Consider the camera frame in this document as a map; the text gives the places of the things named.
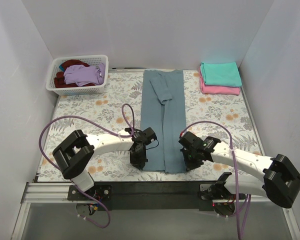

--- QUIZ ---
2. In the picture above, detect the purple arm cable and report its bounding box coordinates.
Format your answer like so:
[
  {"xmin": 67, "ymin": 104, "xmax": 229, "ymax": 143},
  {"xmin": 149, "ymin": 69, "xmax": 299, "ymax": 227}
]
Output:
[
  {"xmin": 178, "ymin": 120, "xmax": 252, "ymax": 240},
  {"xmin": 38, "ymin": 103, "xmax": 136, "ymax": 229}
]

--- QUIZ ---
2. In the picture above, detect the folded teal t-shirt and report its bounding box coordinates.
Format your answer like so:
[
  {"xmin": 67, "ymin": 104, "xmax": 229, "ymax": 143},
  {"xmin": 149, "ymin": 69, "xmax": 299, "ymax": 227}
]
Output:
[{"xmin": 200, "ymin": 62, "xmax": 242, "ymax": 88}]

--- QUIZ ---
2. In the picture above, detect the aluminium front frame rail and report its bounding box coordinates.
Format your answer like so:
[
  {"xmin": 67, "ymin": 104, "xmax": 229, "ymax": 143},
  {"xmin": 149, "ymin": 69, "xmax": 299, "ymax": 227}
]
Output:
[{"xmin": 19, "ymin": 181, "xmax": 290, "ymax": 205}]

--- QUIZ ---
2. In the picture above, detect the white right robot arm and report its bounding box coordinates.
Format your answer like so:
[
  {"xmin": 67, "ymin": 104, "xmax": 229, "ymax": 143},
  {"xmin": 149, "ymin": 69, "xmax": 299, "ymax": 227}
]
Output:
[{"xmin": 179, "ymin": 132, "xmax": 300, "ymax": 209}]

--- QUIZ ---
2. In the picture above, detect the blue-grey t-shirt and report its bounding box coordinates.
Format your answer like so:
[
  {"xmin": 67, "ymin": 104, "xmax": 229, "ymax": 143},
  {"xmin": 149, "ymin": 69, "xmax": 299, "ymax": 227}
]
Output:
[{"xmin": 140, "ymin": 70, "xmax": 187, "ymax": 174}]

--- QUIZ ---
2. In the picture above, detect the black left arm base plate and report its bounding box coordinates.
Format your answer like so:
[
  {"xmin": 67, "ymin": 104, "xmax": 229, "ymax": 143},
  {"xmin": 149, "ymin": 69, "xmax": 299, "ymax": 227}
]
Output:
[{"xmin": 67, "ymin": 183, "xmax": 113, "ymax": 201}]

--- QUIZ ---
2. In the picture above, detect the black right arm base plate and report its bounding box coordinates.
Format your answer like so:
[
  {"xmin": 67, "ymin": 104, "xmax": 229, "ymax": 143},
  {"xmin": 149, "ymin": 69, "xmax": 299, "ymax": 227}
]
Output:
[{"xmin": 198, "ymin": 181, "xmax": 236, "ymax": 203}]

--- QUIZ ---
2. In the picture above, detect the floral patterned table mat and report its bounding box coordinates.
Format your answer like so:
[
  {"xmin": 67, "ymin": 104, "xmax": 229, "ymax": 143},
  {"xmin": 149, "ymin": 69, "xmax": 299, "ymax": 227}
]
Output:
[{"xmin": 35, "ymin": 70, "xmax": 264, "ymax": 182}]

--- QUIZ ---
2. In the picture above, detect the lilac t-shirt in basket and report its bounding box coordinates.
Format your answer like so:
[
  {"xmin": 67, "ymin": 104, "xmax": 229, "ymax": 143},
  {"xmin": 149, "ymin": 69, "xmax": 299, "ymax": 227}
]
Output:
[{"xmin": 63, "ymin": 63, "xmax": 106, "ymax": 87}]

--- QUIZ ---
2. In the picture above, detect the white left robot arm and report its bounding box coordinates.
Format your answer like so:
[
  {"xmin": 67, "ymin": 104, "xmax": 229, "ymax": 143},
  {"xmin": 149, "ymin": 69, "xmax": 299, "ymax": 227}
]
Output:
[{"xmin": 52, "ymin": 127, "xmax": 158, "ymax": 192}]

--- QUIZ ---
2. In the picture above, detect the dark red garment in basket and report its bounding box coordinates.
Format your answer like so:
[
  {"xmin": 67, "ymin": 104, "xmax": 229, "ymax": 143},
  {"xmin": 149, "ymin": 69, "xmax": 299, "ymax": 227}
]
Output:
[{"xmin": 54, "ymin": 59, "xmax": 90, "ymax": 88}]

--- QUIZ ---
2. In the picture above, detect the folded pink t-shirt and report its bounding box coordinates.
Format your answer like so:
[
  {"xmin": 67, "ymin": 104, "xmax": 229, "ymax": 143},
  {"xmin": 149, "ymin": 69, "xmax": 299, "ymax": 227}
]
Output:
[{"xmin": 198, "ymin": 68, "xmax": 241, "ymax": 96}]

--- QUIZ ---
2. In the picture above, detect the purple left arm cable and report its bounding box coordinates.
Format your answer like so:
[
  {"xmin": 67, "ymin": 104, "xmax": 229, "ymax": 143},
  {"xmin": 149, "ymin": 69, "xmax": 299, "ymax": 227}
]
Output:
[{"xmin": 38, "ymin": 103, "xmax": 136, "ymax": 229}]

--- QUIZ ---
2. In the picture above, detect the white plastic laundry basket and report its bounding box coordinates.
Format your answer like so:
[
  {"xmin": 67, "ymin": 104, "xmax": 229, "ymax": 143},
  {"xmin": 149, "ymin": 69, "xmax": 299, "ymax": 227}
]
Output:
[{"xmin": 46, "ymin": 54, "xmax": 109, "ymax": 96}]

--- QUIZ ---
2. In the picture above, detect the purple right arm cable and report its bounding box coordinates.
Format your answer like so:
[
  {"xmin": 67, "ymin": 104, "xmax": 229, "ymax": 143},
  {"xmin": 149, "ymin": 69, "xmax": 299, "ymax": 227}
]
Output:
[{"xmin": 178, "ymin": 120, "xmax": 252, "ymax": 240}]

